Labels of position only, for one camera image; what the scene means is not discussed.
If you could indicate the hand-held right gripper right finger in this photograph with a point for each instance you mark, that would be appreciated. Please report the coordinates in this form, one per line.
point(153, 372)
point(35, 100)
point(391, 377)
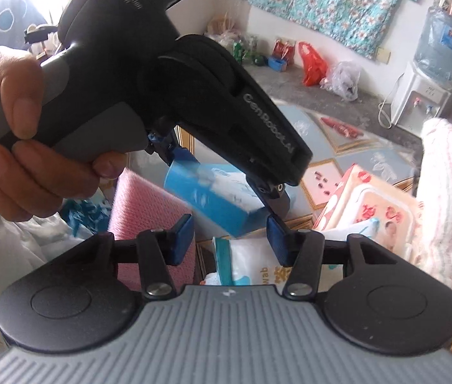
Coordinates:
point(278, 244)

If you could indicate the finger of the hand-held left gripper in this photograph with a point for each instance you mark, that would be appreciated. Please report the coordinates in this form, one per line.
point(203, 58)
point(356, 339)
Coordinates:
point(274, 204)
point(182, 155)

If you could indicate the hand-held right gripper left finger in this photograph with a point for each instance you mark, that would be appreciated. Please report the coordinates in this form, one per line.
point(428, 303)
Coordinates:
point(180, 240)

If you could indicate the white teal wipes pack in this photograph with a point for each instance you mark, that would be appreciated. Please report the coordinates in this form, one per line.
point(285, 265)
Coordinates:
point(250, 258)

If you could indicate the pink knitted cloth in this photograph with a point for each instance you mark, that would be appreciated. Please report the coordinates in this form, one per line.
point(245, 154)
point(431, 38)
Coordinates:
point(146, 200)

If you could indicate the blue tissue box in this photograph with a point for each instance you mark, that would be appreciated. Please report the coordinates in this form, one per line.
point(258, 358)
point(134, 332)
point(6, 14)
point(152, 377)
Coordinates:
point(218, 196)

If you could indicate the person's left hand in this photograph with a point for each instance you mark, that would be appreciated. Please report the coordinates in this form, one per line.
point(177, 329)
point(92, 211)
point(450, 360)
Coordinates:
point(14, 88)

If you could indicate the green bottles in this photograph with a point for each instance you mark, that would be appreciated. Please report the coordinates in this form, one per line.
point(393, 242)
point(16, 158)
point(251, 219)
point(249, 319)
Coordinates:
point(245, 50)

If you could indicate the fruit print mat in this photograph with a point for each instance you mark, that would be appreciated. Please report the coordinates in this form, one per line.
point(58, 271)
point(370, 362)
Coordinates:
point(370, 156)

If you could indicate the small blue box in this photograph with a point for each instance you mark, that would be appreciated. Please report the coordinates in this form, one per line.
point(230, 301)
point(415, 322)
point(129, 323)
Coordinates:
point(278, 64)

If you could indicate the red box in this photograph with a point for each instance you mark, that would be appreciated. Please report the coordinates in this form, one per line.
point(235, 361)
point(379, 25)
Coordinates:
point(282, 49)

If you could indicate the clear plastic bag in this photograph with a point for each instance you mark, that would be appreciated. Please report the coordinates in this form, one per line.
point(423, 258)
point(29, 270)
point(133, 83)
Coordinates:
point(344, 80)

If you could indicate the red plastic bag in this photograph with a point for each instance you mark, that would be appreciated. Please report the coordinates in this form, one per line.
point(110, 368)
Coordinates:
point(313, 64)

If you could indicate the translucent white plastic bag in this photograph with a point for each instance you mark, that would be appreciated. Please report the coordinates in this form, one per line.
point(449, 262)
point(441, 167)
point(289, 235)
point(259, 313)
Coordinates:
point(30, 268)

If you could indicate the dark blue hanging cloth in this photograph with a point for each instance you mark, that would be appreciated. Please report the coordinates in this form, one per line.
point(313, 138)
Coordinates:
point(6, 24)

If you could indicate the white rolled quilt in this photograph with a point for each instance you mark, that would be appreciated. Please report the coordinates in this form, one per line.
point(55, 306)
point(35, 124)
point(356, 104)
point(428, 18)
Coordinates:
point(449, 216)

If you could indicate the white water dispenser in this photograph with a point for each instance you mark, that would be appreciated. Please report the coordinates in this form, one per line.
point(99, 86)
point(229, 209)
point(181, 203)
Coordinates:
point(420, 98)

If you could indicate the teal floral wall cloth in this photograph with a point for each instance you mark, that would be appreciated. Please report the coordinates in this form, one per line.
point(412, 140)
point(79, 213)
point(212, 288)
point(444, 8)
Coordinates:
point(330, 0)

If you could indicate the wall socket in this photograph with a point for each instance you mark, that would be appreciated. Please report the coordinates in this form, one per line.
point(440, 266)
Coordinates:
point(384, 55)

